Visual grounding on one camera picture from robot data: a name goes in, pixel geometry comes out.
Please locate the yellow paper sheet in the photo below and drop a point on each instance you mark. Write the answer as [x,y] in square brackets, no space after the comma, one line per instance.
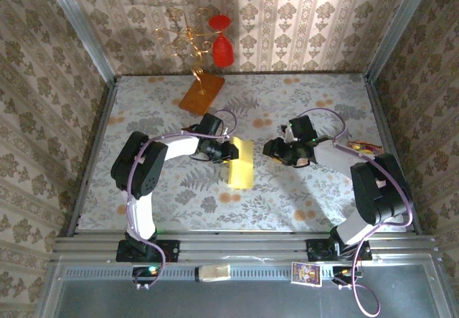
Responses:
[244,174]

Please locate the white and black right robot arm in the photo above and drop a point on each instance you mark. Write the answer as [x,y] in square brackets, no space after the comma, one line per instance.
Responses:
[376,189]

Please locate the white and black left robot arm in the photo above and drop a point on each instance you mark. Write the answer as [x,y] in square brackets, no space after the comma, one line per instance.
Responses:
[145,217]

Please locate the floral patterned table cover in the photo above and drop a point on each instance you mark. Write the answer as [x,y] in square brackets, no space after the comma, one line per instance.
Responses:
[251,210]

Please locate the red and yellow snack bag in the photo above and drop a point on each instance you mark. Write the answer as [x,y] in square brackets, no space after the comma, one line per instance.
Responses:
[362,147]

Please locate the red wine glass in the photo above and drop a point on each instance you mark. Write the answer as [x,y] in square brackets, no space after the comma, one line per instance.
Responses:
[222,52]

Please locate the colourful card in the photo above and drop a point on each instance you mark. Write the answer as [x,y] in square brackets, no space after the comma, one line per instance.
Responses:
[306,274]

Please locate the black connector box with LED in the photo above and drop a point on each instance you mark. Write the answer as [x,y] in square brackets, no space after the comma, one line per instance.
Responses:
[143,273]
[340,273]

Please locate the grey metal shelf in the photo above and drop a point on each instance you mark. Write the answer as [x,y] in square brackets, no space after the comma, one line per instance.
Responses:
[229,300]

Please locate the aluminium side rail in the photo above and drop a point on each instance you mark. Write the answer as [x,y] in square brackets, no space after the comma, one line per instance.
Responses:
[382,117]
[92,153]

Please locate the long aluminium base rail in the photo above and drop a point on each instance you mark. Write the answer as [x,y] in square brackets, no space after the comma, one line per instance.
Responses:
[244,246]

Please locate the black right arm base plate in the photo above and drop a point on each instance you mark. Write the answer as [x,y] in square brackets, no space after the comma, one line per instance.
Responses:
[317,250]

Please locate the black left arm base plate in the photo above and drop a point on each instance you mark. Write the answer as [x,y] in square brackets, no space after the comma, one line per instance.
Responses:
[168,250]

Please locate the aluminium corner post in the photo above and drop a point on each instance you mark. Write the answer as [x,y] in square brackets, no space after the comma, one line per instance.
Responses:
[398,27]
[80,27]

